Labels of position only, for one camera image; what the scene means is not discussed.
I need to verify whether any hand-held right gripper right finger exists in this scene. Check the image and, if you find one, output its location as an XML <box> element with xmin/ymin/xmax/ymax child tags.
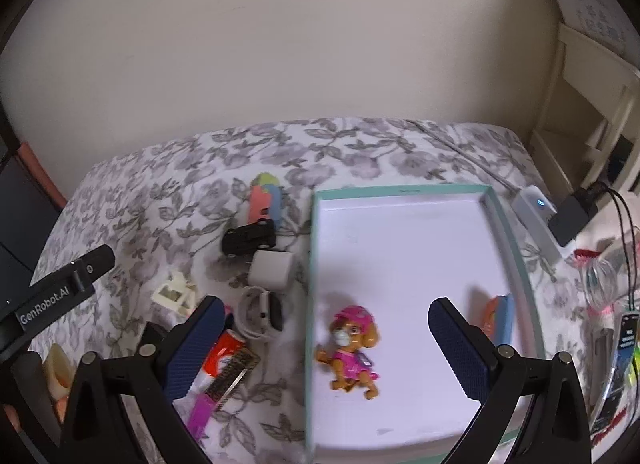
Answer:
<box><xmin>427</xmin><ymin>297</ymin><xmax>594</xmax><ymax>464</ymax></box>

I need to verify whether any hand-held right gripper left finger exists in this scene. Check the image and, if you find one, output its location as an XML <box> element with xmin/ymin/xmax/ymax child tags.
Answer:
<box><xmin>60</xmin><ymin>295</ymin><xmax>227</xmax><ymax>464</ymax></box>

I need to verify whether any red white toothpaste tube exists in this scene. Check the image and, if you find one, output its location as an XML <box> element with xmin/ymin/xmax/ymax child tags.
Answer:
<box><xmin>192</xmin><ymin>330</ymin><xmax>246</xmax><ymax>397</ymax></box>

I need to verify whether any pink brown dog toy figure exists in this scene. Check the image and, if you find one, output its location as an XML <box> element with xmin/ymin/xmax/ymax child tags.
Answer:
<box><xmin>314</xmin><ymin>305</ymin><xmax>383</xmax><ymax>401</ymax></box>

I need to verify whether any orange blue plastic toy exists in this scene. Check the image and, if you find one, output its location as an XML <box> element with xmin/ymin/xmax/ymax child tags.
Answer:
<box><xmin>480</xmin><ymin>293</ymin><xmax>516</xmax><ymax>347</ymax></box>

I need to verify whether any small white plastic piece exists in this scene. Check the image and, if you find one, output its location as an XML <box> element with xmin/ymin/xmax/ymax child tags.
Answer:
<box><xmin>151</xmin><ymin>270</ymin><xmax>197</xmax><ymax>316</ymax></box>

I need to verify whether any cream plastic piece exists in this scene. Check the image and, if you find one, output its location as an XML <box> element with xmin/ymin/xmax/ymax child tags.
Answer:
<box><xmin>42</xmin><ymin>344</ymin><xmax>76</xmax><ymax>391</ymax></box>

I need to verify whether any dark cabinet with orange edge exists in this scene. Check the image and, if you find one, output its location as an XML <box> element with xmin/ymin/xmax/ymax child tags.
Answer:
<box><xmin>0</xmin><ymin>144</ymin><xmax>68</xmax><ymax>285</ymax></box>

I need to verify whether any white charger plug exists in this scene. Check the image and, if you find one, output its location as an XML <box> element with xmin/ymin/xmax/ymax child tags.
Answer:
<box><xmin>248</xmin><ymin>250</ymin><xmax>295</xmax><ymax>292</ymax></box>

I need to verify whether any black toy car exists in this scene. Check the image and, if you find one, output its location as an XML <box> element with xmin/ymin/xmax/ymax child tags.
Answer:
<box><xmin>221</xmin><ymin>218</ymin><xmax>277</xmax><ymax>259</ymax></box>

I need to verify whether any floral grey white blanket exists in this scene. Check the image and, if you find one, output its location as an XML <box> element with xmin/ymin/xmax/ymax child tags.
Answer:
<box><xmin>30</xmin><ymin>116</ymin><xmax>640</xmax><ymax>464</ymax></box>

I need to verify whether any salmon green plastic toy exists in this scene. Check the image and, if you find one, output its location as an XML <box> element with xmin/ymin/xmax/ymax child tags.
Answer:
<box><xmin>246</xmin><ymin>172</ymin><xmax>285</xmax><ymax>226</ymax></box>

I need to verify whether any white device with blue light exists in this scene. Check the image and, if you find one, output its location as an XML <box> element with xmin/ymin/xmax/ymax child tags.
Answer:
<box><xmin>511</xmin><ymin>185</ymin><xmax>563</xmax><ymax>260</ymax></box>

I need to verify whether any clear plastic bottle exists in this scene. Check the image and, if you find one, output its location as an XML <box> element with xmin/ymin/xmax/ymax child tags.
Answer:
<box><xmin>572</xmin><ymin>239</ymin><xmax>640</xmax><ymax>325</ymax></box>

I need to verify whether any red edged plastic package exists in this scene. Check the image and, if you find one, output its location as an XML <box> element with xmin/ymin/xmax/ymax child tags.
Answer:
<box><xmin>587</xmin><ymin>311</ymin><xmax>640</xmax><ymax>447</ymax></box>

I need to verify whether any black power adapter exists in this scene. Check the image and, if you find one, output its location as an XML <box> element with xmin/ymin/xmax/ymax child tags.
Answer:
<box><xmin>547</xmin><ymin>184</ymin><xmax>608</xmax><ymax>247</ymax></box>

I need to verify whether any white wooden chair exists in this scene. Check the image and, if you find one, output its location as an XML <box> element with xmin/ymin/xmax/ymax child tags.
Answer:
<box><xmin>527</xmin><ymin>24</ymin><xmax>640</xmax><ymax>200</ymax></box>

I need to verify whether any white paper sheet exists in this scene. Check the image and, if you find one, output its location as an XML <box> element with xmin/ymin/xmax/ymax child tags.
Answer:
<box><xmin>542</xmin><ymin>0</ymin><xmax>636</xmax><ymax>50</ymax></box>

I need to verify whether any pink handled black comb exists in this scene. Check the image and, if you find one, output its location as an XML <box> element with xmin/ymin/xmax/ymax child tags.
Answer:
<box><xmin>187</xmin><ymin>348</ymin><xmax>261</xmax><ymax>440</ymax></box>

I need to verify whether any black cable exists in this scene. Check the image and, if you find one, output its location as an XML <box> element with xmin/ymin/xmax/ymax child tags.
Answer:
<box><xmin>592</xmin><ymin>180</ymin><xmax>640</xmax><ymax>315</ymax></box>

